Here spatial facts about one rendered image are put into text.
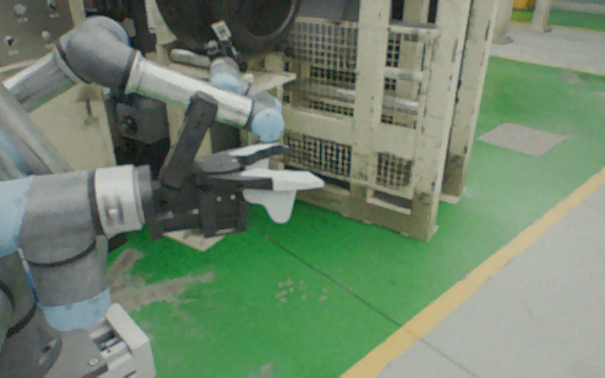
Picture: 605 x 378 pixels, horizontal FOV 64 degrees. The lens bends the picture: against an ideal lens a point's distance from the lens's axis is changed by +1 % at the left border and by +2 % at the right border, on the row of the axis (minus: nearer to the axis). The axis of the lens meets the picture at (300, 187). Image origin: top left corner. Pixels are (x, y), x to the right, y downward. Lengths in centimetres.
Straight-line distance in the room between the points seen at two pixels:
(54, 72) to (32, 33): 81
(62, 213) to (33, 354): 34
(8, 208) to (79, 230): 7
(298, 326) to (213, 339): 32
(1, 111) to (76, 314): 25
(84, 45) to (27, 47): 94
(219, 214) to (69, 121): 155
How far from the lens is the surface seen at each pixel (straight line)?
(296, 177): 53
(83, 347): 90
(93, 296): 63
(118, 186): 56
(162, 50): 193
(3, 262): 78
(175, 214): 58
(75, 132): 210
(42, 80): 124
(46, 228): 57
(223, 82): 119
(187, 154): 55
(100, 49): 108
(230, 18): 166
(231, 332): 188
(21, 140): 68
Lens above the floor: 132
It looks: 28 degrees down
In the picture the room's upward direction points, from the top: straight up
